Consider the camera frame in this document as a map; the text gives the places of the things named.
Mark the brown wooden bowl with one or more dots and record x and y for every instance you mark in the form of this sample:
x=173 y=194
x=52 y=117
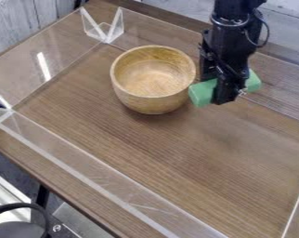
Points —
x=151 y=76

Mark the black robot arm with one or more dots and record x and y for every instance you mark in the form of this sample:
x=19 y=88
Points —
x=234 y=8

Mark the clear acrylic front barrier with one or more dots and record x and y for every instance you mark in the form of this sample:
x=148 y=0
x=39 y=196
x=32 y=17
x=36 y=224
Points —
x=132 y=170

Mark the green rectangular block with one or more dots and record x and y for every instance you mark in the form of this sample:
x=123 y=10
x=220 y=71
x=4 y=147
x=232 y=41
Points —
x=203 y=92

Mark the black table leg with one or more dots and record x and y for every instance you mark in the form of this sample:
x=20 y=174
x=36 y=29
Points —
x=43 y=196

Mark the clear acrylic corner bracket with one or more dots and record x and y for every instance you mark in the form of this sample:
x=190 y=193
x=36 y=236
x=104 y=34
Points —
x=104 y=32

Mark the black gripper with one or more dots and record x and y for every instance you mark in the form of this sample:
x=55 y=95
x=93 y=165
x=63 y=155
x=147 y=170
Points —
x=228 y=44

